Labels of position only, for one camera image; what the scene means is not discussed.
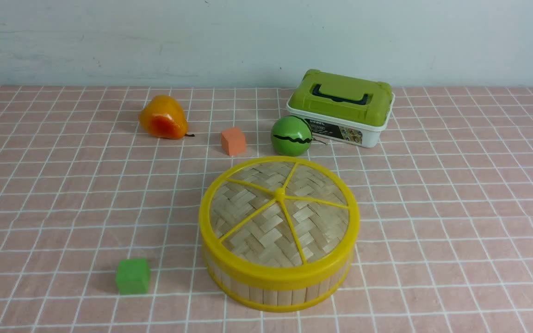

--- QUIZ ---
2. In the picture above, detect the yellow woven bamboo steamer lid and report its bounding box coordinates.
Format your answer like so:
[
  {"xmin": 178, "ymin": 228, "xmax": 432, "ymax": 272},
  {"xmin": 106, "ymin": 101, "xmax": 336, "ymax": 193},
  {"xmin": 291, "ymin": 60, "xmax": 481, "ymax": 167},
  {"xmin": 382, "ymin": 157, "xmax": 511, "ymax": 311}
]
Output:
[{"xmin": 199, "ymin": 156, "xmax": 360, "ymax": 290}]

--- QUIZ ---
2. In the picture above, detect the yellow bamboo steamer basket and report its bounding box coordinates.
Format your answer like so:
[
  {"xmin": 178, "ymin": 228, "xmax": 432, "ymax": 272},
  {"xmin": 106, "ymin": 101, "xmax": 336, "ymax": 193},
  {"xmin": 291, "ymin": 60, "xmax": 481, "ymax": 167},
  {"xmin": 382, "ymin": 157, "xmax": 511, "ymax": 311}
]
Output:
[{"xmin": 203, "ymin": 249, "xmax": 353, "ymax": 313}]

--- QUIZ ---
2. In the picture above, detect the green toy watermelon ball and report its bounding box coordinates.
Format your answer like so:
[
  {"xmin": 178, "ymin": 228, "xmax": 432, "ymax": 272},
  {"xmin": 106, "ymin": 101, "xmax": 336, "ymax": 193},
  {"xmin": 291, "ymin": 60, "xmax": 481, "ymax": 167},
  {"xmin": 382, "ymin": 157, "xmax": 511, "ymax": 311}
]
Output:
[{"xmin": 271, "ymin": 115, "xmax": 314, "ymax": 157}]

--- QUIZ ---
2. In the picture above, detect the orange foam cube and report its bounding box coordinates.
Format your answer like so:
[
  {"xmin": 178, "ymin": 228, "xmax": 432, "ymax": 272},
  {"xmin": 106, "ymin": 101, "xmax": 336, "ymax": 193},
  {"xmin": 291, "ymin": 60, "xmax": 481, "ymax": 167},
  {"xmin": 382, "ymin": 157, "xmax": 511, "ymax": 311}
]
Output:
[{"xmin": 221, "ymin": 127, "xmax": 246, "ymax": 156}]

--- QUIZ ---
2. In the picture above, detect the green lidded white storage box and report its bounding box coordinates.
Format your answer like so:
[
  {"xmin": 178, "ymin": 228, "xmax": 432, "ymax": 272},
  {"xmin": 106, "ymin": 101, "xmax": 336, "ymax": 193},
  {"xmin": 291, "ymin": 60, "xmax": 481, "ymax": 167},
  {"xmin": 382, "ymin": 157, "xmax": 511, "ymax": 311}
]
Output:
[{"xmin": 287, "ymin": 69, "xmax": 395, "ymax": 148}]

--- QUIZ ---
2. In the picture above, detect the orange yellow toy pear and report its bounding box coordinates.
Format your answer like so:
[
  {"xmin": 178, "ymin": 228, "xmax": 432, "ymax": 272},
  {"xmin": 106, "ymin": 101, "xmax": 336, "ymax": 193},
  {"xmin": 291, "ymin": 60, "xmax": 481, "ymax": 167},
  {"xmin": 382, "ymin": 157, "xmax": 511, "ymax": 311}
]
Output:
[{"xmin": 139, "ymin": 95, "xmax": 195, "ymax": 140}]

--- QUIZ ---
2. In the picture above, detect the green foam cube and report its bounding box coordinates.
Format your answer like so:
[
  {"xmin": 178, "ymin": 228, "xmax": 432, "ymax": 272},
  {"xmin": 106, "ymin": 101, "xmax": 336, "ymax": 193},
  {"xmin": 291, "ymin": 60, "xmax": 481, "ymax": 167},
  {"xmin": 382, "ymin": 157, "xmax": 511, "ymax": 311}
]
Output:
[{"xmin": 116, "ymin": 257, "xmax": 151, "ymax": 295}]

